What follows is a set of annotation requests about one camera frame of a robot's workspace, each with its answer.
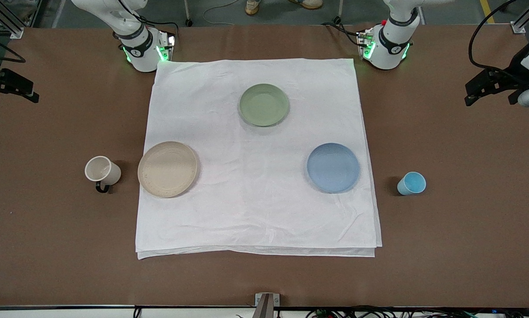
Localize white mug with black handle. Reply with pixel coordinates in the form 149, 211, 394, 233
84, 155, 122, 194

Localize blue cup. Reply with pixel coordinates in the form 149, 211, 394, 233
396, 171, 427, 196

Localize beige gray plate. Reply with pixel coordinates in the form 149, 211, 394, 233
137, 141, 199, 198

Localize blue plate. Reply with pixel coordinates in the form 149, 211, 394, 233
306, 142, 361, 194

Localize green plate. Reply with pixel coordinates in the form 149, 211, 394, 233
238, 83, 290, 128

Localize white cloth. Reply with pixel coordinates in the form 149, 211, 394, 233
135, 58, 383, 260

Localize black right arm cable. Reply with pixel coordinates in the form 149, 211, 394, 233
0, 41, 27, 63

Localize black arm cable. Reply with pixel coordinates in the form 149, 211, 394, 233
0, 41, 27, 63
468, 0, 529, 73

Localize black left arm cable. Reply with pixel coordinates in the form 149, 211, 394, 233
468, 0, 529, 73

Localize aluminium frame post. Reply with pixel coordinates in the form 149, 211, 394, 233
510, 0, 529, 34
0, 0, 24, 40

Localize black left base cable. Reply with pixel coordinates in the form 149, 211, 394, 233
321, 16, 365, 46

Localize black base cable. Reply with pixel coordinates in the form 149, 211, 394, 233
114, 0, 180, 40
321, 16, 365, 46

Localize black right base cable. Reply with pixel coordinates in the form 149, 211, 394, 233
114, 0, 180, 40

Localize white floor cable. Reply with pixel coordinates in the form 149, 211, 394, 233
202, 0, 242, 26

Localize black cable bundle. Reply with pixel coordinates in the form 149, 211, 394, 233
305, 306, 529, 318

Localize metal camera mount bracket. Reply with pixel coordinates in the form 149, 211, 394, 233
254, 292, 281, 318

